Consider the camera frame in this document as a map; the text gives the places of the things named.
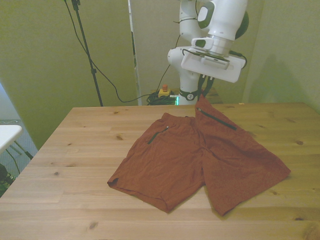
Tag coiled dark cable bundle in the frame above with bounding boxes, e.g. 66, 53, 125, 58
145, 91, 179, 106

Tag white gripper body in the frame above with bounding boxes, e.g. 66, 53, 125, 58
181, 51, 246, 84

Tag wrist camera with black bracket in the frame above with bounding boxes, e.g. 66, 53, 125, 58
183, 49, 231, 71

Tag white vertical wall strip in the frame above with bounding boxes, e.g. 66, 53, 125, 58
127, 0, 141, 106

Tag dark green plant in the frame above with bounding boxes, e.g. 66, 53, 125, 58
0, 162, 18, 198

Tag black tripod stand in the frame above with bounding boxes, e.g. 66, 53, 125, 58
63, 0, 104, 107

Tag yellow emergency stop button box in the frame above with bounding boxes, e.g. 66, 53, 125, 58
157, 84, 173, 98

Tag white side table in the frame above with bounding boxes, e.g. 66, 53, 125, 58
0, 124, 35, 161

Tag black tripod camera cable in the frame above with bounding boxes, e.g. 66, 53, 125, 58
63, 0, 161, 104

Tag rust red shorts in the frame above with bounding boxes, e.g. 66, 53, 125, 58
106, 93, 292, 217

